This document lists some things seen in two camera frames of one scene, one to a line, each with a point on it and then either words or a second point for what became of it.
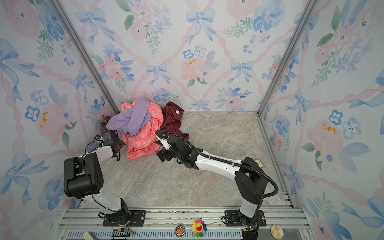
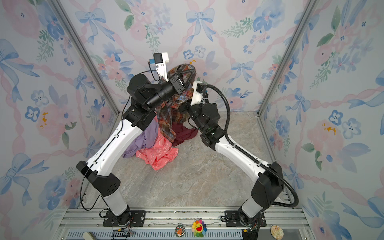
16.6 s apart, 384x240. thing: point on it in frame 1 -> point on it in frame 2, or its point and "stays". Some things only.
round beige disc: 276,232 stays
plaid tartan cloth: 104,121 -> 172,113
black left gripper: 119,143 -> 179,88
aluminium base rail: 179,223 stays
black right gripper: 165,153 -> 189,107
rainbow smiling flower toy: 199,227 stays
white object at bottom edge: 87,236 stays
